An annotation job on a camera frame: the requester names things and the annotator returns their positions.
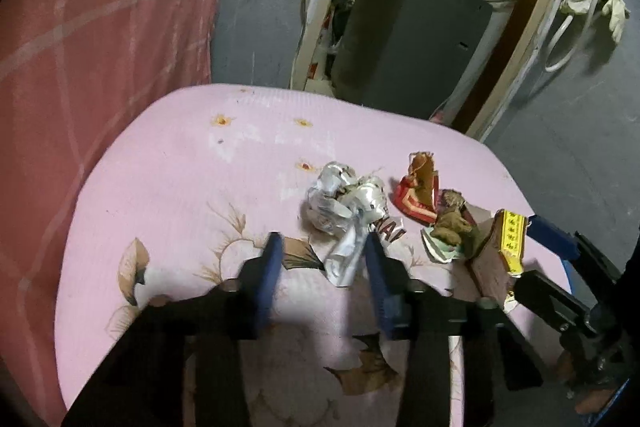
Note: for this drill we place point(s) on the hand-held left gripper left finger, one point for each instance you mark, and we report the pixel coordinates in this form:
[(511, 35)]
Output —
[(272, 267)]

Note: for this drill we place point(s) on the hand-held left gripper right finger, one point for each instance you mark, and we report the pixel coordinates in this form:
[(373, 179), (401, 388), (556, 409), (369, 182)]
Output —
[(380, 287)]

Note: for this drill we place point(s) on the wooden door frame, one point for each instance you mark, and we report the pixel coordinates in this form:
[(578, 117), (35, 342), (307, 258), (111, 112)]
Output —
[(320, 7)]

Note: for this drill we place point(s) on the pink plaid cloth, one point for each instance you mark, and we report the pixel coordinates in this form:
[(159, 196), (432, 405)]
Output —
[(100, 32)]

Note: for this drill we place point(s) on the brown box with yellow side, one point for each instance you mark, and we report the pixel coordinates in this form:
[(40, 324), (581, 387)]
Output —
[(492, 272)]

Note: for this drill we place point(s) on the grey cabinet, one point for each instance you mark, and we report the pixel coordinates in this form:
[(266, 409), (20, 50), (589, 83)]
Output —
[(410, 42)]

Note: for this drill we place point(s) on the silver wrapper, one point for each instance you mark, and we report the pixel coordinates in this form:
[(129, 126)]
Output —
[(330, 202)]

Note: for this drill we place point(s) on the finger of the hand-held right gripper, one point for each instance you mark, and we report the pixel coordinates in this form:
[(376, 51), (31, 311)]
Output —
[(542, 292), (547, 232)]

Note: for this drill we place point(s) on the red and gold wrapper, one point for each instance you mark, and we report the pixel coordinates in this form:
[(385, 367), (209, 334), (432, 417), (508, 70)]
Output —
[(415, 202)]

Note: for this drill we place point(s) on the pink floral cloth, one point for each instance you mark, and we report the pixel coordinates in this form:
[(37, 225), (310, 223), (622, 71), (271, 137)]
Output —
[(200, 182)]

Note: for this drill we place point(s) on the white sack with red label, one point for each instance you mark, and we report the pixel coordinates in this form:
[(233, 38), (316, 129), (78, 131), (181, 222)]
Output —
[(322, 44)]

